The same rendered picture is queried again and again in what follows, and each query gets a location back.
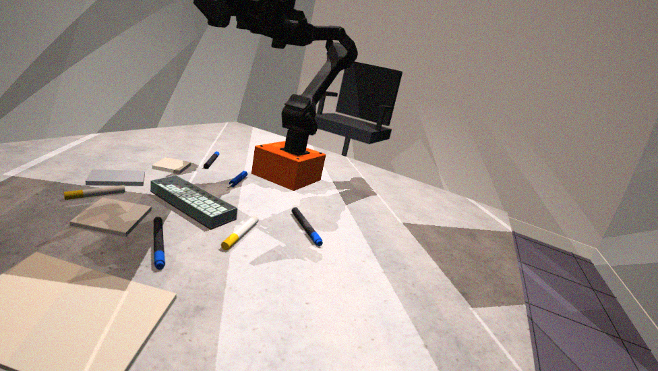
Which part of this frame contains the white cylinder with yellow end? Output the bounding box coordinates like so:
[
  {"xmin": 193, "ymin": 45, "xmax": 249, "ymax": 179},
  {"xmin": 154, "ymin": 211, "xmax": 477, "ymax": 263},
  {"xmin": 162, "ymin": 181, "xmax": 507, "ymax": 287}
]
[
  {"xmin": 64, "ymin": 185, "xmax": 125, "ymax": 200},
  {"xmin": 221, "ymin": 216, "xmax": 259, "ymax": 250}
]

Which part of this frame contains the keyboard with white letter keys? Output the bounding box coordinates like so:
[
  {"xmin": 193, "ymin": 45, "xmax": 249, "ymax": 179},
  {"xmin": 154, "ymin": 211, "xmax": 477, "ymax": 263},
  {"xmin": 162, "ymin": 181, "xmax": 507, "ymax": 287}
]
[{"xmin": 150, "ymin": 175, "xmax": 238, "ymax": 229}]

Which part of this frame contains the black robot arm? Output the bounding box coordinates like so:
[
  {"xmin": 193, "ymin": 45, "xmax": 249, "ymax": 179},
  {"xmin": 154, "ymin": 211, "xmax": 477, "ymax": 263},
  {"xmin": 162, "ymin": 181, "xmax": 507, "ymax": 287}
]
[{"xmin": 265, "ymin": 0, "xmax": 358, "ymax": 156}]

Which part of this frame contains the grey stylus with blue tip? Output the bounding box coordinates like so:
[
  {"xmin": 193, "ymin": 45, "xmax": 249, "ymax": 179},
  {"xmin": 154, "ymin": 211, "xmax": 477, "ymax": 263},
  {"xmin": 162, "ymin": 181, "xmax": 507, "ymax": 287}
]
[
  {"xmin": 291, "ymin": 207, "xmax": 323, "ymax": 246},
  {"xmin": 153, "ymin": 217, "xmax": 165, "ymax": 270},
  {"xmin": 204, "ymin": 152, "xmax": 220, "ymax": 169}
]

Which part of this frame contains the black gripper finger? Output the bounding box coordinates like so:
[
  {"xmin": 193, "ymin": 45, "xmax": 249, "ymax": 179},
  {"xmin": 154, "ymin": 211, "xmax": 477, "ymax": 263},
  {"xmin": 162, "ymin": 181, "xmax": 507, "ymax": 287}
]
[
  {"xmin": 225, "ymin": 0, "xmax": 271, "ymax": 28},
  {"xmin": 193, "ymin": 0, "xmax": 222, "ymax": 25}
]

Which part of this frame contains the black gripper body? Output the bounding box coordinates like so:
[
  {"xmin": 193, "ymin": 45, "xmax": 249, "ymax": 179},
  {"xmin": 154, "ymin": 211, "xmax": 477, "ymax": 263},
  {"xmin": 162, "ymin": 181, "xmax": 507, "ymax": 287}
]
[{"xmin": 208, "ymin": 0, "xmax": 285, "ymax": 35}]

